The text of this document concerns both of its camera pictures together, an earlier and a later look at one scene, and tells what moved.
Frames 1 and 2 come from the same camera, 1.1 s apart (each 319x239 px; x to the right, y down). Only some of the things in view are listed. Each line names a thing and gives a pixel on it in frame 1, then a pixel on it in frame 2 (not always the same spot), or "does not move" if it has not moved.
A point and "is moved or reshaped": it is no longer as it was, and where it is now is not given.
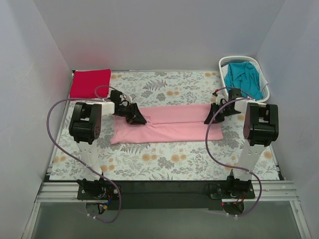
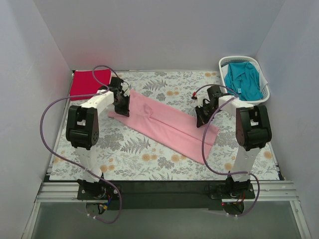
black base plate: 164,195 does not move
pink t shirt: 167,122 is moved or reshaped
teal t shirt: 244,76 does not move
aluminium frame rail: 263,191 does not move
